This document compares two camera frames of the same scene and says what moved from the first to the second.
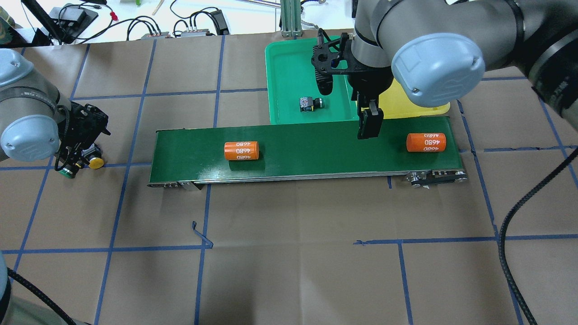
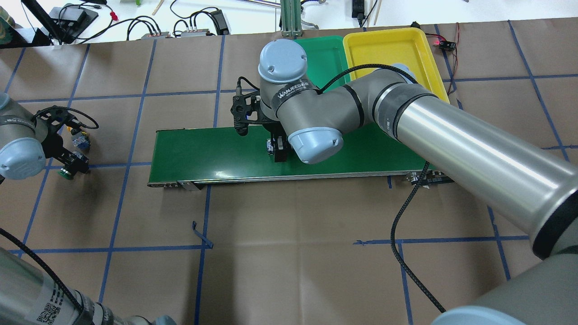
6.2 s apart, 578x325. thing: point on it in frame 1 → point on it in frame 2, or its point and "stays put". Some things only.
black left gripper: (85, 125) → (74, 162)
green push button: (70, 170) stays put
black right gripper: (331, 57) → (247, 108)
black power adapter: (220, 22) stays put
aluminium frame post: (291, 18) stays put
